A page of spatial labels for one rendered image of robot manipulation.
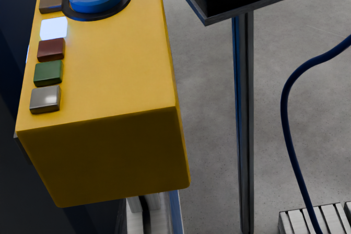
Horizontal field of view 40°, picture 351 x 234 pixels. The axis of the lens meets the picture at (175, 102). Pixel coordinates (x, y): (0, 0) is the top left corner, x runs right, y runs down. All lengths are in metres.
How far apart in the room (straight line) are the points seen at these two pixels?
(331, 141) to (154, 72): 1.38
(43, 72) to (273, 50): 1.68
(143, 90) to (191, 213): 1.20
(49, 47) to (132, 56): 0.06
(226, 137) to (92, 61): 1.34
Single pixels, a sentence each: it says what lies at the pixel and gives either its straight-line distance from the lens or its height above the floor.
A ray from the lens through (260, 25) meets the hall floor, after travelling 2.08.
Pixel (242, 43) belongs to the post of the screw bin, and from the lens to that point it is 0.88.
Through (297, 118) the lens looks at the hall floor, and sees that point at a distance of 1.71.
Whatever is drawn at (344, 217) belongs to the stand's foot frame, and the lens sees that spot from 1.41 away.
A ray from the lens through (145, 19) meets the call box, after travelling 0.35.
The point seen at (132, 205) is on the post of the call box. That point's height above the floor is 0.87.
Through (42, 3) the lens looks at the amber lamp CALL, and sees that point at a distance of 0.39.
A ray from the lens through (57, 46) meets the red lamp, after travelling 0.34.
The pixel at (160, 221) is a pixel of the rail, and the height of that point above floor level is 0.86.
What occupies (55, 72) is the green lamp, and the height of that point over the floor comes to 1.08.
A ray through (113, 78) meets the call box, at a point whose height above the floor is 1.07.
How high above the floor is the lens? 1.28
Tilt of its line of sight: 46 degrees down
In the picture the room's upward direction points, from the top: 10 degrees counter-clockwise
